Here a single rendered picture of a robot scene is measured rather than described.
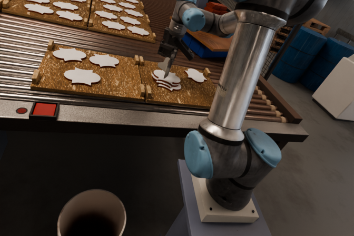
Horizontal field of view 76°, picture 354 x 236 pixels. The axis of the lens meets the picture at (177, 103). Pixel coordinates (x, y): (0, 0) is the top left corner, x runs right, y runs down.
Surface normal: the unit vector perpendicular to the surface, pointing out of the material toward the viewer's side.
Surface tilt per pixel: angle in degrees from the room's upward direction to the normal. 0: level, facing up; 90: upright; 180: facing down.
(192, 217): 0
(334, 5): 90
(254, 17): 119
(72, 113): 0
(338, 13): 90
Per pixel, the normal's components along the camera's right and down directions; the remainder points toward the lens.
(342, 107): -0.93, -0.11
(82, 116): 0.31, -0.77
